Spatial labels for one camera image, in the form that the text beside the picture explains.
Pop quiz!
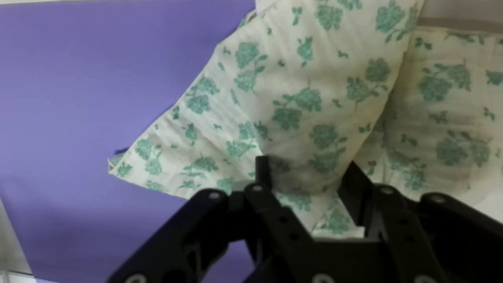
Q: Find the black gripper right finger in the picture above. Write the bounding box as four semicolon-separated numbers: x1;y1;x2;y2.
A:
337;161;503;283

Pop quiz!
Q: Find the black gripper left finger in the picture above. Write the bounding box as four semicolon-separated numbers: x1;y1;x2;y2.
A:
106;155;318;283

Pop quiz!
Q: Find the green floral white cloth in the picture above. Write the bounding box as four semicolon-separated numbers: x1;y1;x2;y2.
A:
107;0;503;241

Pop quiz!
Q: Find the purple bed sheet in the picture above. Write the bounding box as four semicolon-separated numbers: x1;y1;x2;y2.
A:
0;0;260;283

